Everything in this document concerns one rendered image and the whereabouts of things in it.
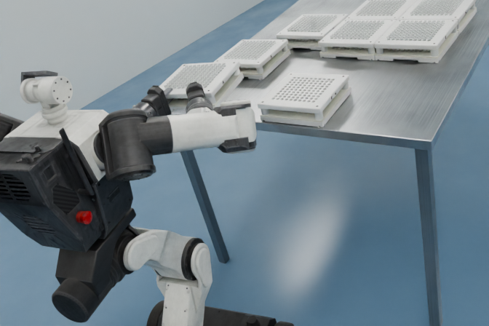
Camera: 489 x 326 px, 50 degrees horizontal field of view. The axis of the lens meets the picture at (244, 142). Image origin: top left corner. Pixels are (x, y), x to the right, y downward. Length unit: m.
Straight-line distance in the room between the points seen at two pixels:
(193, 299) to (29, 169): 0.88
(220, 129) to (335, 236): 1.48
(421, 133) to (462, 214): 1.09
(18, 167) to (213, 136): 0.43
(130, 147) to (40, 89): 0.27
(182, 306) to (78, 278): 0.52
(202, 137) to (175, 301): 0.81
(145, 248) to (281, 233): 1.27
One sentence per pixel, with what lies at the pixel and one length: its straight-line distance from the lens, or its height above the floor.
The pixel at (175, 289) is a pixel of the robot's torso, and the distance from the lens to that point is 1.89.
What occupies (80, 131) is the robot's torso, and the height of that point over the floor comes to 1.26.
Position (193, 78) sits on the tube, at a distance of 1.87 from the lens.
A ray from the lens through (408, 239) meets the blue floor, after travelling 2.57.
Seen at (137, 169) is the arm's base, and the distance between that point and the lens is 1.18.
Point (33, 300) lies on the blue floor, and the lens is 2.99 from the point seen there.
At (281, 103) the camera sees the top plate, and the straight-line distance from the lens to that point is 1.81.
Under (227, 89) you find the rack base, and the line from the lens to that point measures 1.84.
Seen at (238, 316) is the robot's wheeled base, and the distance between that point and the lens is 2.14.
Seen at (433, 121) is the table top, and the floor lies 0.87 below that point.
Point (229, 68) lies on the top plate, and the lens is 1.89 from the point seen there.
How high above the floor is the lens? 1.76
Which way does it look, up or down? 30 degrees down
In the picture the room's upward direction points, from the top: 16 degrees counter-clockwise
